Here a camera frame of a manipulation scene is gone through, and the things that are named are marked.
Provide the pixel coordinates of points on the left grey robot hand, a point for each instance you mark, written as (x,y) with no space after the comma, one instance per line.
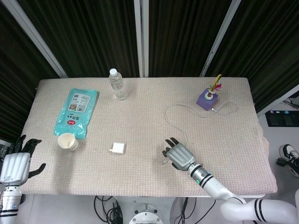
(15,164)

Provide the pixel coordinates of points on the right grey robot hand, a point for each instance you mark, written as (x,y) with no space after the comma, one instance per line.
(181,155)

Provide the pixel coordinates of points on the white charger adapter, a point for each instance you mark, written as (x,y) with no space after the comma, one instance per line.
(119,148)

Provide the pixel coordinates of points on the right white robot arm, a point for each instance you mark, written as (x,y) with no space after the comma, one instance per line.
(217,189)

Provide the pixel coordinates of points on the grey round robot base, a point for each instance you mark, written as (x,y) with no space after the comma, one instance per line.
(146,215)

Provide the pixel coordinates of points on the beige waffle tablecloth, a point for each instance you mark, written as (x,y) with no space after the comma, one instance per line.
(144,121)

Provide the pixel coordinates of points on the white paper cup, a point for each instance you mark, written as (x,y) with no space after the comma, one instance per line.
(67,141)

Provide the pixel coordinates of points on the purple block vase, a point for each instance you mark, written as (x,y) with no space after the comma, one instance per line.
(206,101)

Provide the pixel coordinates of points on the colourful artificial flower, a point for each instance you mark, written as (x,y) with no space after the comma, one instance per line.
(216,81)

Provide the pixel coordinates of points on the teal wet wipes pack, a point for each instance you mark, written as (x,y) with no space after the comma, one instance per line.
(76,109)

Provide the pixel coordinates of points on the black pleated curtain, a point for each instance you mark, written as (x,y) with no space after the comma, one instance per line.
(182,35)
(14,81)
(88,35)
(268,46)

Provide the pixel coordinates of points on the clear plastic water bottle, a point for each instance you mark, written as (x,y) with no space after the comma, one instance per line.
(119,87)

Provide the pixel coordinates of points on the dark screen device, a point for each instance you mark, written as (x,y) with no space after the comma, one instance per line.
(282,119)

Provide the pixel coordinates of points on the black white sneaker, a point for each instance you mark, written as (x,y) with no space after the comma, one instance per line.
(289,154)

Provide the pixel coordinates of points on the grey metal frame post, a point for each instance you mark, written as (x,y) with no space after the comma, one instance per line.
(35,35)
(219,35)
(141,35)

